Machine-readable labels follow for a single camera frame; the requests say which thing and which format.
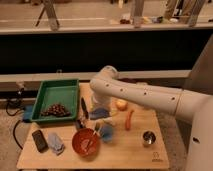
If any blue sponge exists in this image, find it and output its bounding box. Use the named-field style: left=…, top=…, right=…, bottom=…
left=89, top=108, right=110, bottom=120

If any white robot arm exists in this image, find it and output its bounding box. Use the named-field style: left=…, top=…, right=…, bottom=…
left=90, top=66, right=213, bottom=171

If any red bowl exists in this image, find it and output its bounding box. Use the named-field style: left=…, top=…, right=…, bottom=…
left=72, top=128, right=100, bottom=157

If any black knife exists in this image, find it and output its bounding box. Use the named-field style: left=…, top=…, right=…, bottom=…
left=81, top=97, right=89, bottom=119

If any yellow apple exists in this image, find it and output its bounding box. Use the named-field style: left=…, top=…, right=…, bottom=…
left=115, top=99, right=128, bottom=111

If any small blue cup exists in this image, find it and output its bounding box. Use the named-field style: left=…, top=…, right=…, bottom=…
left=100, top=125, right=114, bottom=142

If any orange carrot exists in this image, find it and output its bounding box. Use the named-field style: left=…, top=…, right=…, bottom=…
left=125, top=110, right=134, bottom=131

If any green plastic tray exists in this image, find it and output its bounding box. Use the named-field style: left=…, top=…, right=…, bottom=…
left=31, top=79, right=80, bottom=124

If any pile of brown nuts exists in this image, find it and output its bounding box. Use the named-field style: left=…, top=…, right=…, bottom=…
left=41, top=103, right=70, bottom=117

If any grey blue cloth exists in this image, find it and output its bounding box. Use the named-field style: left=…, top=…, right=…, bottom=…
left=48, top=132, right=65, bottom=155

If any metal cup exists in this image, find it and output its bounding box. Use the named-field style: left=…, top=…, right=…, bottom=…
left=142, top=131, right=156, bottom=147

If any blue power box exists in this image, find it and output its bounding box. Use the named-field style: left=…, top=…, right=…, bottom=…
left=22, top=105, right=33, bottom=123

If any black phone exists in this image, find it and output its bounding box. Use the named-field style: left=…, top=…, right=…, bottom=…
left=32, top=130, right=48, bottom=153

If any black cable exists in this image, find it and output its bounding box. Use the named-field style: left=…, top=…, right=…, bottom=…
left=4, top=87, right=25, bottom=150

